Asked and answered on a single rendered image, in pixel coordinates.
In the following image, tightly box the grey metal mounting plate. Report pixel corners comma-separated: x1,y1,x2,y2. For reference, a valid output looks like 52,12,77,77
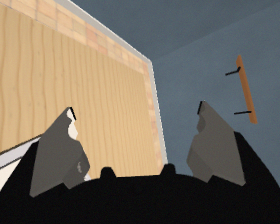
0,137,91,181

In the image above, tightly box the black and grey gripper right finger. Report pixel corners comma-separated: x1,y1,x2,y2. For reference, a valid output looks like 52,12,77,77
186,101,280,224

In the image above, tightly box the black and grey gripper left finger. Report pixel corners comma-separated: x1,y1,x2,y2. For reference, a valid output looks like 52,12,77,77
0,107,90,224

